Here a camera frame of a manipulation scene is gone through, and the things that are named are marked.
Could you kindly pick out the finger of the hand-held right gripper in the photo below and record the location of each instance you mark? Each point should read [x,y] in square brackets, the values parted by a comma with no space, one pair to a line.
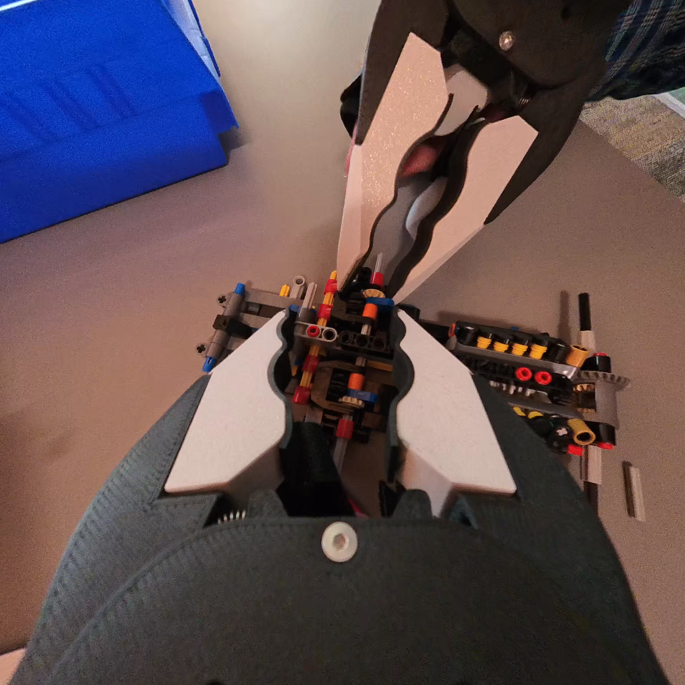
[492,171]
[396,117]

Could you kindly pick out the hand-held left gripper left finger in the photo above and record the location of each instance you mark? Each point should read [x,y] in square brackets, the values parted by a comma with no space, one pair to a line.
[235,423]

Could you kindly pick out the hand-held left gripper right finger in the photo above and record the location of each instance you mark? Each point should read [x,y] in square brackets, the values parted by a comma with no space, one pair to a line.
[449,428]

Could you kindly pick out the black technic lego assembly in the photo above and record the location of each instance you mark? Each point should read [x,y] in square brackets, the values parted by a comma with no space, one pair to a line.
[353,353]

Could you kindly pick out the person's right forearm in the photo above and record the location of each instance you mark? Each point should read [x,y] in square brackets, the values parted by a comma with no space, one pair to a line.
[650,48]

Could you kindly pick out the person's right hand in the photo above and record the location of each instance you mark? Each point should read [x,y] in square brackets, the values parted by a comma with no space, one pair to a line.
[423,156]

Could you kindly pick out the small grey connector piece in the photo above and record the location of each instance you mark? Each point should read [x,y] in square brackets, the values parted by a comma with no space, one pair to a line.
[634,491]

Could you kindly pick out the blue plastic storage bin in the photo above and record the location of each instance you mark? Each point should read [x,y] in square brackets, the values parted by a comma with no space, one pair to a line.
[91,117]

